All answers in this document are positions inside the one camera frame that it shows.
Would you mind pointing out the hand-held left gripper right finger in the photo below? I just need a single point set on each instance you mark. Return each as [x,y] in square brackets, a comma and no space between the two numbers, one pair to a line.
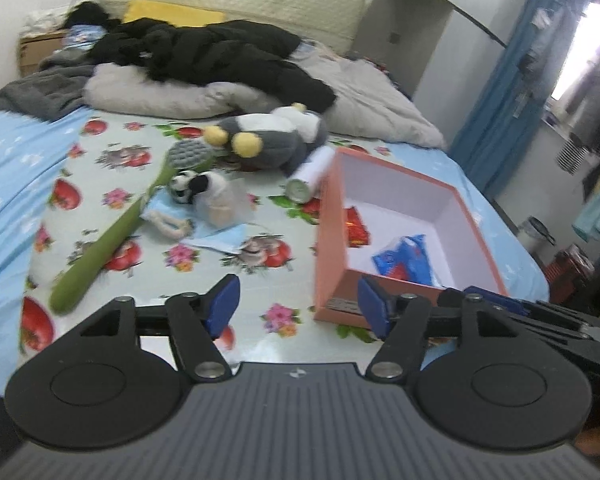
[375,306]

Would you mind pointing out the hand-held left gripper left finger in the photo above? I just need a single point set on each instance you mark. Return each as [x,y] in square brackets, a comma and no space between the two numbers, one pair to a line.
[223,305]

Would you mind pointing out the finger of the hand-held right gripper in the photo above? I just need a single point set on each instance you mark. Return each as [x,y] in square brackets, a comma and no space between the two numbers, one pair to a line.
[505,305]

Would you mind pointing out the blue snack packet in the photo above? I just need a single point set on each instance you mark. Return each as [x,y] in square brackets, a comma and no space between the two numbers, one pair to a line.
[405,260]

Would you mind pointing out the red foil packet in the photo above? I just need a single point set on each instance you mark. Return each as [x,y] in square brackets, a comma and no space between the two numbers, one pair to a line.
[357,227]

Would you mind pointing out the small beige soft toy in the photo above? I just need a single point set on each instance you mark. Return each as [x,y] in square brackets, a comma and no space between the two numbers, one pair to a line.
[167,222]

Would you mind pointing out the pink cardboard box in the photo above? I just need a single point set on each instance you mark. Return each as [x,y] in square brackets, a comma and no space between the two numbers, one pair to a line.
[405,200]

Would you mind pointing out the panda plush toy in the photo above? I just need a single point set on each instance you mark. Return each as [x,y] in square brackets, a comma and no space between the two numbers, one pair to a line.
[195,185]

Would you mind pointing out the blue face mask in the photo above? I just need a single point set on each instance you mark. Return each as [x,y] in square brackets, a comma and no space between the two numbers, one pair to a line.
[220,237]

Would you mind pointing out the red bag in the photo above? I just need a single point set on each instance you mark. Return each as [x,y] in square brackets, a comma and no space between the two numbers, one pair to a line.
[565,265]

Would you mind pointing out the small waste bin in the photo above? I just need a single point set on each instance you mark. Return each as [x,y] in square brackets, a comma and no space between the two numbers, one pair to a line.
[532,235]

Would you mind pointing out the clear plastic wrapper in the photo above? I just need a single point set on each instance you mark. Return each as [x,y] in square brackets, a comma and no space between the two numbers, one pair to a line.
[227,202]

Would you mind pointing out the green massage brush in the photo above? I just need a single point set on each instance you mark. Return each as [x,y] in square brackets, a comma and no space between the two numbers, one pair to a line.
[110,240]

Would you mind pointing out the white cylinder can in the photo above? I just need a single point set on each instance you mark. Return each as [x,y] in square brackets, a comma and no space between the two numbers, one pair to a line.
[310,175]

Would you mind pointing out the striped garment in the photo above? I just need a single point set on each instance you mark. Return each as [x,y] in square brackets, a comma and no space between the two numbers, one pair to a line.
[572,155]

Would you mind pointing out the grey penguin plush toy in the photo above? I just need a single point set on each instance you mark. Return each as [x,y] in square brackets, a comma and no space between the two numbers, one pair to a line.
[275,145]

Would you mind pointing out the blue curtain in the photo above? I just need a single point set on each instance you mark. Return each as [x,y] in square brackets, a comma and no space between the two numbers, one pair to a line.
[500,100]

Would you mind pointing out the hanging dark coats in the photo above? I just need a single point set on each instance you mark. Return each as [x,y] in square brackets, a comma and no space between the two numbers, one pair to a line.
[597,105]

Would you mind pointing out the grey duvet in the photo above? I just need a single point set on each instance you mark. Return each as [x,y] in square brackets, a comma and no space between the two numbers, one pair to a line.
[145,95]

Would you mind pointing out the light blue star bedsheet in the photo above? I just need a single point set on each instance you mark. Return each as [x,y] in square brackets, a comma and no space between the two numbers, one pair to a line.
[10,185]

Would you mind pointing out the black puffer jacket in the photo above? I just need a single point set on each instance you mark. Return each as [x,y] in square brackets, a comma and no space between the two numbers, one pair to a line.
[220,55]

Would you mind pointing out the hanging denim clothes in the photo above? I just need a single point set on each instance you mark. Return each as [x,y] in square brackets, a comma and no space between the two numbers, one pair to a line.
[540,25]

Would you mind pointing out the grey wardrobe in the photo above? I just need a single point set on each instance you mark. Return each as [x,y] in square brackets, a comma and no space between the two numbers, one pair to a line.
[415,25]

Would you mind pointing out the dark grey fleece blanket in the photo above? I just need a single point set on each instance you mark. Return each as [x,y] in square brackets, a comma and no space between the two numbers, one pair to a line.
[30,95]

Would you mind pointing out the yellow pillow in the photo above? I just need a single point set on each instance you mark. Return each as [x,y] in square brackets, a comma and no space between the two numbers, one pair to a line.
[165,12]

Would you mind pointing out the blue plastic packet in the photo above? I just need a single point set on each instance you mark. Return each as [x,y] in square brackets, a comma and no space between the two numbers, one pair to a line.
[82,36]

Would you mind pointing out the wooden nightstand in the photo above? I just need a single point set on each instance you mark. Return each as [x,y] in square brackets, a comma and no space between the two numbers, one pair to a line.
[35,52]

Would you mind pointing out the black crumpled cloth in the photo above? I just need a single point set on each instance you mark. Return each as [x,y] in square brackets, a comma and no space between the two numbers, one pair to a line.
[87,12]

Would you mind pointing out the white crumpled cloth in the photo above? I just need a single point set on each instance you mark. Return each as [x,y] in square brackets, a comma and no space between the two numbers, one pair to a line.
[42,20]

